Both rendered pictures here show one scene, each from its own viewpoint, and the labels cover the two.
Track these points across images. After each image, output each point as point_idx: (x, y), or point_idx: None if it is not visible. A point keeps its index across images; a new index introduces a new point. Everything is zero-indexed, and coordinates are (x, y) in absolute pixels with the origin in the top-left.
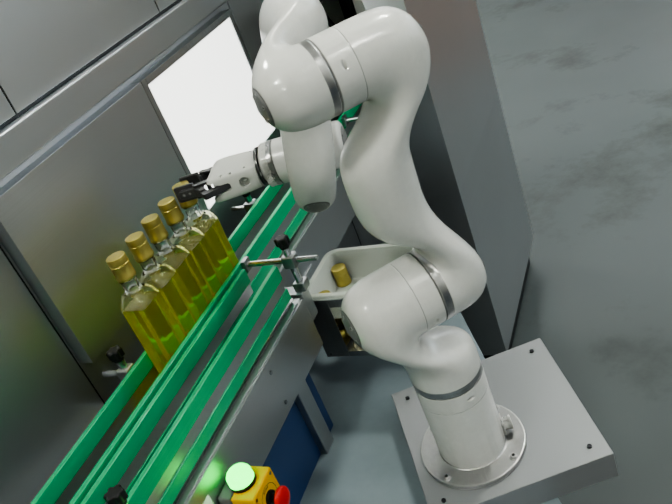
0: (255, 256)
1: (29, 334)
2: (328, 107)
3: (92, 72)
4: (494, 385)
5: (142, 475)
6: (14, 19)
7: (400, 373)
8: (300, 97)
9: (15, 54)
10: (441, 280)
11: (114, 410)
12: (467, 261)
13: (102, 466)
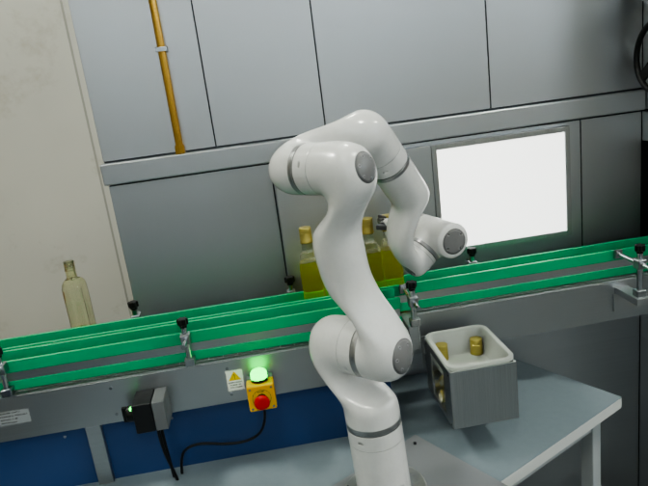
0: (418, 289)
1: (265, 242)
2: (287, 185)
3: (391, 126)
4: (449, 483)
5: (210, 328)
6: (355, 80)
7: (460, 440)
8: (274, 171)
9: (344, 99)
10: (355, 344)
11: (264, 304)
12: (369, 344)
13: (218, 315)
